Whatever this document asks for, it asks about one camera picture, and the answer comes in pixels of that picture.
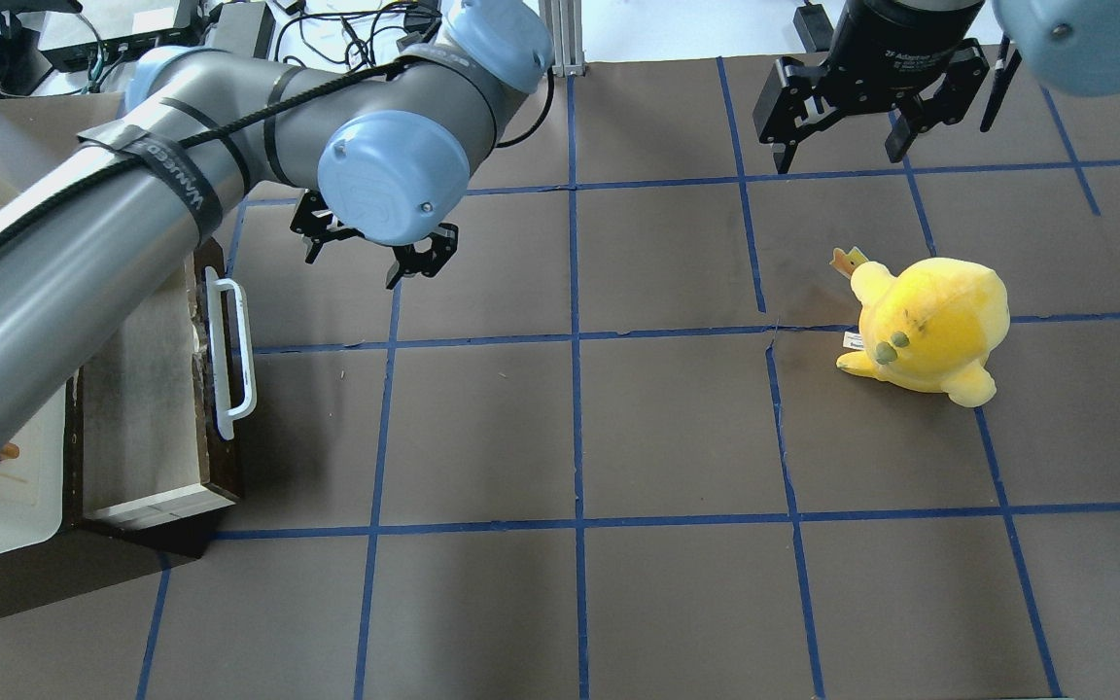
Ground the yellow plush toy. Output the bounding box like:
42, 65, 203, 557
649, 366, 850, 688
830, 248, 1012, 408

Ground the black power adapter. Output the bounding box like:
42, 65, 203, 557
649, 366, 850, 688
203, 1, 276, 59

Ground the white plastic drawer handle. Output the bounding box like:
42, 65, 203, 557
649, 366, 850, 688
200, 265, 259, 441

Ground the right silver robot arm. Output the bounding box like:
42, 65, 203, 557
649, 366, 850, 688
292, 1, 1120, 249

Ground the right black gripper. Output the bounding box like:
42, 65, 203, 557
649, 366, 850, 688
752, 1, 990, 176

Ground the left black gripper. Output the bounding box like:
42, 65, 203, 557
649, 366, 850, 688
290, 190, 459, 291

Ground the aluminium frame post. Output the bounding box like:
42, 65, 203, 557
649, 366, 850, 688
539, 0, 587, 77

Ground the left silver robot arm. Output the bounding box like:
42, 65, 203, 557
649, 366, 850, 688
0, 1, 554, 449

